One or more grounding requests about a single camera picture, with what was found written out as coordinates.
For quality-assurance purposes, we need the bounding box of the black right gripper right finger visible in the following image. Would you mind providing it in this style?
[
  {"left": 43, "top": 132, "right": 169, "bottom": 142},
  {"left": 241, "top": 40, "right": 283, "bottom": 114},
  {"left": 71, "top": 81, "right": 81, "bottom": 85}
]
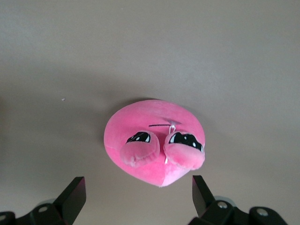
[{"left": 189, "top": 175, "right": 288, "bottom": 225}]

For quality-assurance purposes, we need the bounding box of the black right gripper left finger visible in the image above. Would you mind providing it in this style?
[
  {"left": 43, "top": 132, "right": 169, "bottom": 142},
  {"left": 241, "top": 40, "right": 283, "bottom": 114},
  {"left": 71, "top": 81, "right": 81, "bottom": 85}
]
[{"left": 0, "top": 177, "right": 87, "bottom": 225}]

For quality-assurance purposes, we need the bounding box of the pink plush toy with eyes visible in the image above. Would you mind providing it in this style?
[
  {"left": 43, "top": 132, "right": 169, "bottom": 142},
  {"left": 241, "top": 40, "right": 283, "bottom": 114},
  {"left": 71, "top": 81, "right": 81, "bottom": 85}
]
[{"left": 103, "top": 98, "right": 206, "bottom": 188}]

